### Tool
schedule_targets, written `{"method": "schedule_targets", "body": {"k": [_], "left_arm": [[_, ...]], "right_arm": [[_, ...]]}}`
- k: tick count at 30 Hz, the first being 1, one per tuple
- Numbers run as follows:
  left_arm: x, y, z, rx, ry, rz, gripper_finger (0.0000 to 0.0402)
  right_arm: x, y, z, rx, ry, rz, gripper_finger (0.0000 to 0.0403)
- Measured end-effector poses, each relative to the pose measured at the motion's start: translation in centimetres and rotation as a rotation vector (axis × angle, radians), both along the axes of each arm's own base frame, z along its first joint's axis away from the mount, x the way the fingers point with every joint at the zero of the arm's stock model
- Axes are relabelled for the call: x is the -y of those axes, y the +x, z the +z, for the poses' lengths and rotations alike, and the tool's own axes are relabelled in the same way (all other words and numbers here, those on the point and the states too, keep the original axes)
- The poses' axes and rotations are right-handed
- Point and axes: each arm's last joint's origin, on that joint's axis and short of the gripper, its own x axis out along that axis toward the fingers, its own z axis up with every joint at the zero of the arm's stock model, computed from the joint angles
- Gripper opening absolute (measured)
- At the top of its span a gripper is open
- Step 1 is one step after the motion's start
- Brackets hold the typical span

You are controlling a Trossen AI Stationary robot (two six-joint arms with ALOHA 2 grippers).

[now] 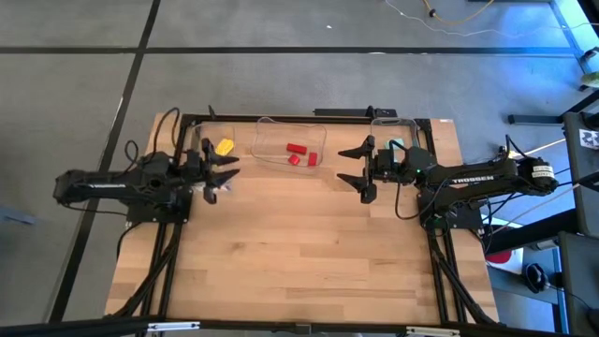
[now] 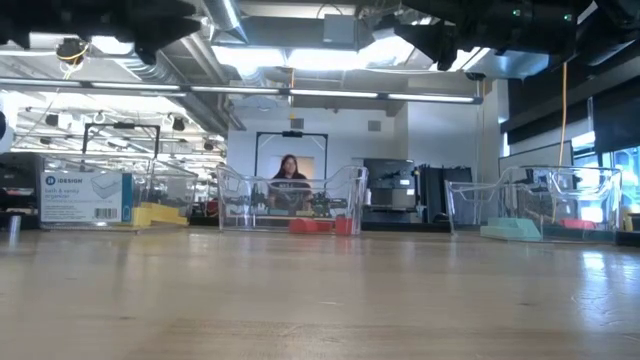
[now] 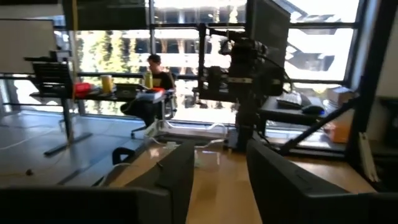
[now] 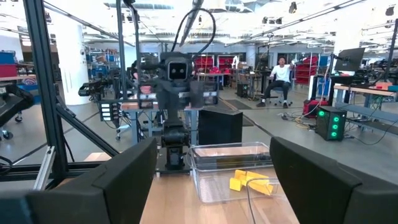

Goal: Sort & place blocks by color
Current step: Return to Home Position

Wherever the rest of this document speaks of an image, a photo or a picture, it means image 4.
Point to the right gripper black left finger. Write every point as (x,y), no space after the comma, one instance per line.
(130,180)

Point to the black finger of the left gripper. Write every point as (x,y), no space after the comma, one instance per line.
(211,93)
(147,93)

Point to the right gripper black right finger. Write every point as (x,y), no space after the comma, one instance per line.
(311,186)

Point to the yellow rectangular block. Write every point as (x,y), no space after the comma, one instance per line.
(261,187)

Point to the long yellow plank block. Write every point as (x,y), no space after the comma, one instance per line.
(256,175)

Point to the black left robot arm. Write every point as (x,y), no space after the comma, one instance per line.
(174,137)

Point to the black background robot arm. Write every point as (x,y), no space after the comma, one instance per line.
(93,88)

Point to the black floor mat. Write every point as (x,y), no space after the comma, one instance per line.
(237,104)

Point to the red parts shelf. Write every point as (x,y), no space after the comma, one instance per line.
(203,63)
(306,71)

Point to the black square box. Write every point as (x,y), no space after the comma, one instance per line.
(219,126)

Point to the clear plastic bin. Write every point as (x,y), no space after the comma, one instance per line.
(264,211)

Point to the black computer tower green lights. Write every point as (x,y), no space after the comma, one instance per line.
(325,124)

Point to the person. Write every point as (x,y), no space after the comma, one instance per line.
(281,73)

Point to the red equipment case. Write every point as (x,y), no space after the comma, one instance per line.
(314,109)

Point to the white round pillar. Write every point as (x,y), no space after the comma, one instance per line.
(71,62)

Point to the silver aluminium extrusion piece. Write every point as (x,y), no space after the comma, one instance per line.
(45,168)

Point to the clear bin with paper label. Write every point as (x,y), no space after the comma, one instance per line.
(217,193)

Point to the long grey workbench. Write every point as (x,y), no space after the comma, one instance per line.
(367,90)

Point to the black wheeled machine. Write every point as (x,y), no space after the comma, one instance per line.
(15,102)

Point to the black tilted monitor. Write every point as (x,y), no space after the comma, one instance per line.
(349,59)

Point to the red storage bin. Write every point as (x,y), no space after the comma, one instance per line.
(7,71)

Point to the blue storage bin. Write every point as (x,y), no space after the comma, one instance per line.
(7,57)

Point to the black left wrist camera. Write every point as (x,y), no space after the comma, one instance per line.
(177,71)

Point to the black aluminium table frame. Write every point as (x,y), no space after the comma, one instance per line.
(45,77)

